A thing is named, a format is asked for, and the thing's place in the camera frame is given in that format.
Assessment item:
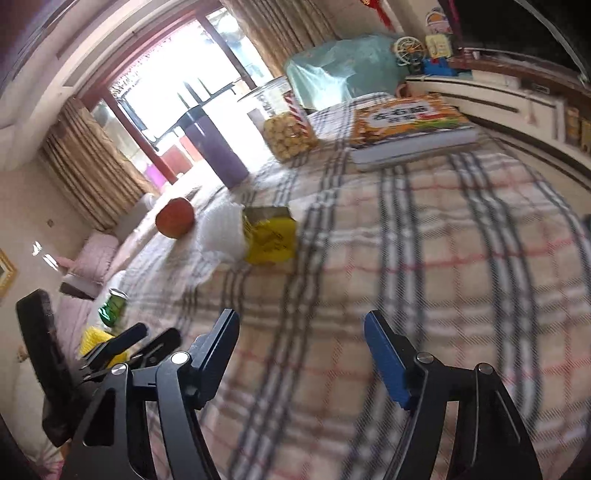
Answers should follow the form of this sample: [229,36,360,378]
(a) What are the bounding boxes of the yellow carton packet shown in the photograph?
[242,206,299,265]

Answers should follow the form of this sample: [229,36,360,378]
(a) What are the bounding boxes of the blue toy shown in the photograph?
[422,57,463,79]

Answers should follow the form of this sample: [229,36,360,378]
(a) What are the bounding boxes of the plaid tablecloth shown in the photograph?
[92,91,588,480]

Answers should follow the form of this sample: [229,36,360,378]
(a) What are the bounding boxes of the green can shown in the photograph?
[97,288,128,326]

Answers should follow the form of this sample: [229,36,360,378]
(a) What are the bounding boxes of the red framed glass door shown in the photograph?
[78,4,279,186]

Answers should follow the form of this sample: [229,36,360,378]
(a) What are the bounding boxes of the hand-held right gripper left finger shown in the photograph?
[60,308,241,480]

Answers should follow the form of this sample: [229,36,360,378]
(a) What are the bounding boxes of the clear jar of cookies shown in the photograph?
[237,76,320,164]

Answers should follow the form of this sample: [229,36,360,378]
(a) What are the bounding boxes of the white television cabinet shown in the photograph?
[405,45,591,154]

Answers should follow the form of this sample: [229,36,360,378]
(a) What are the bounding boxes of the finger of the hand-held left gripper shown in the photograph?
[81,323,149,371]
[129,328,182,371]

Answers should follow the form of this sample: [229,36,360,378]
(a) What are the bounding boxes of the ferris wheel toy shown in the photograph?
[393,35,426,75]

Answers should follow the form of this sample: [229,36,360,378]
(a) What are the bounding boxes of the stack of round wooden boxes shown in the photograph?
[564,106,584,144]

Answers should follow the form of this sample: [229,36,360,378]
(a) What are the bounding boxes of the purple plastic cup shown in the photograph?
[182,104,250,188]

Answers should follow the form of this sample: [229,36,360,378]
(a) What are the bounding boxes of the pale pink sofa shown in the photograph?
[0,193,158,480]

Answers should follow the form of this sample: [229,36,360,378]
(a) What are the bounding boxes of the yellow ribbed packet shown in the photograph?
[79,325,131,368]

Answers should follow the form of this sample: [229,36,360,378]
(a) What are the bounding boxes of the white plastic bag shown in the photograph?
[191,200,253,264]

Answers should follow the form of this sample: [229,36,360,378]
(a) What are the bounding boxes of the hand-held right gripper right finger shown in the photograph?
[363,310,544,480]

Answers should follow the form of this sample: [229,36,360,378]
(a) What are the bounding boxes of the black television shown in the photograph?
[449,0,591,78]

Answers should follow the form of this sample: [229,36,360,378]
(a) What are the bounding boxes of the large picture book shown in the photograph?
[348,92,481,173]

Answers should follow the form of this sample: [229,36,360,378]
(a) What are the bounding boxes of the red hanging decoration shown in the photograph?
[359,0,398,33]

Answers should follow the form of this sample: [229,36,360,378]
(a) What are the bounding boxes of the beige patterned curtain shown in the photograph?
[221,0,341,78]
[39,96,153,232]

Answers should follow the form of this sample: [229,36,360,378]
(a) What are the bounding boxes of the orange round fruit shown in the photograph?
[155,196,195,240]

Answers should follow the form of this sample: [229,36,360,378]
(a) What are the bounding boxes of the gold picture frame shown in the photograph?
[0,248,18,302]

